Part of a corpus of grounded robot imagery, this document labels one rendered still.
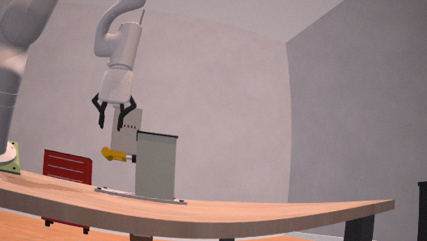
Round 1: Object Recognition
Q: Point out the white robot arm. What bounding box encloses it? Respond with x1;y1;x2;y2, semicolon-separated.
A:
0;0;146;165

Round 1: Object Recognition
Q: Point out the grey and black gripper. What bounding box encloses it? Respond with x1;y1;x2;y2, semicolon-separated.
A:
92;66;137;131

